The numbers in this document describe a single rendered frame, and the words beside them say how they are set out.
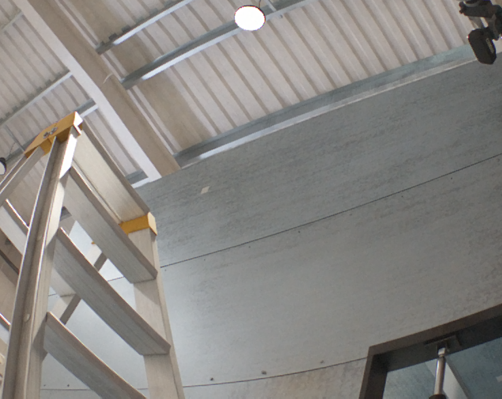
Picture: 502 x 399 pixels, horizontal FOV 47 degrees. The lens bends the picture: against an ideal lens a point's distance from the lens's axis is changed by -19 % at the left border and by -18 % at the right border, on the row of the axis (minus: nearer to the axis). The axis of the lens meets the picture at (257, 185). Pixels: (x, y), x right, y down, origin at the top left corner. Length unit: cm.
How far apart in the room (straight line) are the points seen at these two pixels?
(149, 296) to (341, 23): 674
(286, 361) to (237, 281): 43
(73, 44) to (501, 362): 691
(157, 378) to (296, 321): 63
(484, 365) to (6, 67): 841
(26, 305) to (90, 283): 21
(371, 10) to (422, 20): 66
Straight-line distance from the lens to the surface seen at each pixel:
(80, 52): 864
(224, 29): 818
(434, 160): 190
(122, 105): 891
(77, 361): 95
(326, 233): 192
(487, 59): 202
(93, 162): 152
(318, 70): 824
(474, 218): 166
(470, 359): 347
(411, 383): 365
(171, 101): 901
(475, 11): 201
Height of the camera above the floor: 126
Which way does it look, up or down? 46 degrees up
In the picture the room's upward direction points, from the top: 16 degrees clockwise
